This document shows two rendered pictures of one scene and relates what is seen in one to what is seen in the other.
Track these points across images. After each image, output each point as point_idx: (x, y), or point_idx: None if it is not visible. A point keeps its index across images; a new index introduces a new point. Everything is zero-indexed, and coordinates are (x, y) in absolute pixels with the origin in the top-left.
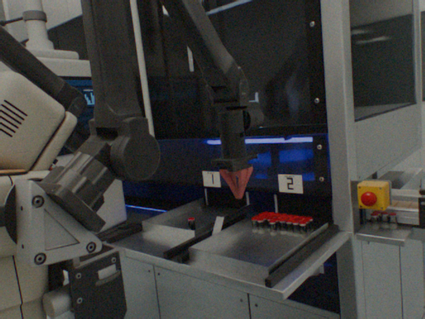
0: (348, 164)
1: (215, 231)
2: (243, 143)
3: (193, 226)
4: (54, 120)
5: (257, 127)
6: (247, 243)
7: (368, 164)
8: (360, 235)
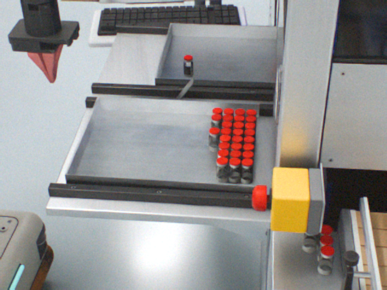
0: (280, 128)
1: (180, 93)
2: (35, 20)
3: (185, 69)
4: None
5: (87, 1)
6: (168, 136)
7: None
8: (271, 237)
